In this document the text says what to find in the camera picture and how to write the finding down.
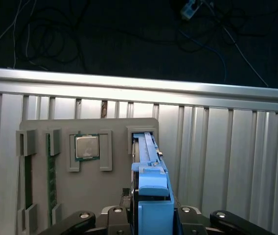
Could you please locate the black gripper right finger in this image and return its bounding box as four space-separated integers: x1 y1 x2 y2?
177 206 277 235

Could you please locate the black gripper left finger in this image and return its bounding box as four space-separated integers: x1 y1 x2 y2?
38 206 133 235

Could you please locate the hard disk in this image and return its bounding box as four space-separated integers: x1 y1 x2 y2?
130 131 180 235

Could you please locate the grey parts rack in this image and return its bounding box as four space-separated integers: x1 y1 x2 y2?
15 117 161 235

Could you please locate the silver CPU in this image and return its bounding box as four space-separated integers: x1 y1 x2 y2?
74 134 99 162

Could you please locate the green RAM stick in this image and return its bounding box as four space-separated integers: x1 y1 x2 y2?
46 133 58 225
24 155 33 206

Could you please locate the pale blue power strip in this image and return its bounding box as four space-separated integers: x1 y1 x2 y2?
180 0 201 20

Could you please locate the blue floor cable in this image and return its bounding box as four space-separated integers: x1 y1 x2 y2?
178 24 228 82

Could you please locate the grey floor cable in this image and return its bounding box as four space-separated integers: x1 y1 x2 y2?
202 0 269 88

